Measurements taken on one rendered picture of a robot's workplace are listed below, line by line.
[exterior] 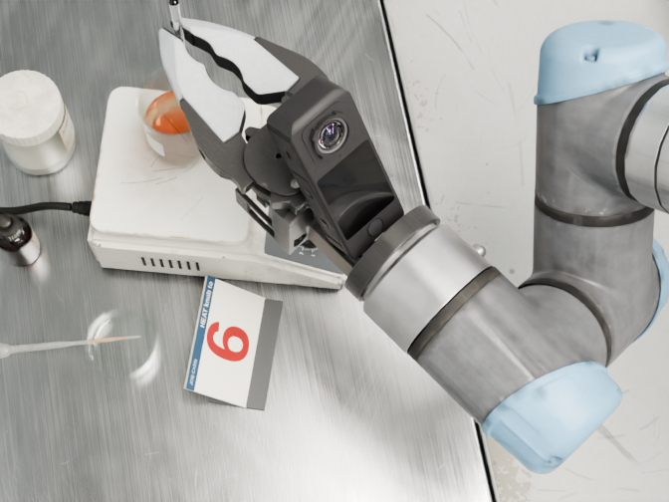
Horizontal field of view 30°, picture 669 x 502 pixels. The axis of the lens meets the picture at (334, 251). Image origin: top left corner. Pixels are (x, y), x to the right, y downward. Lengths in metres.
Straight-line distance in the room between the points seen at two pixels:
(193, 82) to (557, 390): 0.29
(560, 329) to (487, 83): 0.39
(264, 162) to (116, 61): 0.36
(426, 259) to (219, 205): 0.25
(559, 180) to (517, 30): 0.37
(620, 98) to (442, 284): 0.15
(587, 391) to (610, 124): 0.15
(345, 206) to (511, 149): 0.36
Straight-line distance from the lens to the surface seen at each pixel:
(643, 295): 0.81
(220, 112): 0.78
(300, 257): 0.97
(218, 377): 0.97
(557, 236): 0.78
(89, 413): 1.00
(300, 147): 0.69
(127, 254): 0.97
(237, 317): 0.98
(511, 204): 1.05
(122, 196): 0.95
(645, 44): 0.75
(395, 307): 0.74
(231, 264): 0.96
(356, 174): 0.72
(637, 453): 1.02
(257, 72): 0.79
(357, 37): 1.10
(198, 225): 0.94
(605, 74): 0.73
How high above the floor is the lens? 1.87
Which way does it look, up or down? 71 degrees down
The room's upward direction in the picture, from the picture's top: 7 degrees clockwise
